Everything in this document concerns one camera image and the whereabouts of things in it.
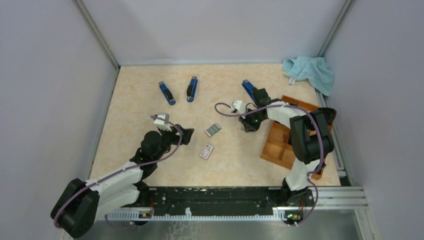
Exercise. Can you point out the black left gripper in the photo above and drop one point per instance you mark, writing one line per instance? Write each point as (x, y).
(176, 137)

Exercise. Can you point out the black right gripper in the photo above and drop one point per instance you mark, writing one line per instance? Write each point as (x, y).
(248, 126)

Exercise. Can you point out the red white staple box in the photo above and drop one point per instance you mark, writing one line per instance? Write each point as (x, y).
(206, 151)

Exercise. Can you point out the silver staple strip box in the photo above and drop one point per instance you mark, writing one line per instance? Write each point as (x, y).
(212, 130)

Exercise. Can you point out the blue black stapler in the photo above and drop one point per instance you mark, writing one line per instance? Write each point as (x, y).
(191, 89)
(167, 93)

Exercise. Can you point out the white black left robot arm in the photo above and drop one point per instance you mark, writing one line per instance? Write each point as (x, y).
(84, 202)

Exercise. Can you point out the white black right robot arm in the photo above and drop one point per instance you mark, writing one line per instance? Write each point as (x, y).
(310, 136)

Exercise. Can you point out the brown wooden compartment tray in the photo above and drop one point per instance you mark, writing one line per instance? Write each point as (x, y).
(277, 148)

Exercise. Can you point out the black tape roll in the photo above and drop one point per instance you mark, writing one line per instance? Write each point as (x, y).
(329, 114)

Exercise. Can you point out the light blue cloth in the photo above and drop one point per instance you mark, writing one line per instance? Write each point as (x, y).
(313, 69)

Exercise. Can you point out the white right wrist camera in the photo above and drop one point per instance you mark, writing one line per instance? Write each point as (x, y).
(238, 106)

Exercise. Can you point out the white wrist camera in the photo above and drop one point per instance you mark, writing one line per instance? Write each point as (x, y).
(238, 106)
(161, 121)

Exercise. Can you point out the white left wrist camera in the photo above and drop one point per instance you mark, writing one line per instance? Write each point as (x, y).
(161, 121)

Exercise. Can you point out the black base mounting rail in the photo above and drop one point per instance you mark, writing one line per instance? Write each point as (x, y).
(219, 201)

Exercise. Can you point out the white cable duct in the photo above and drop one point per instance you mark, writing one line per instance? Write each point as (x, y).
(140, 216)

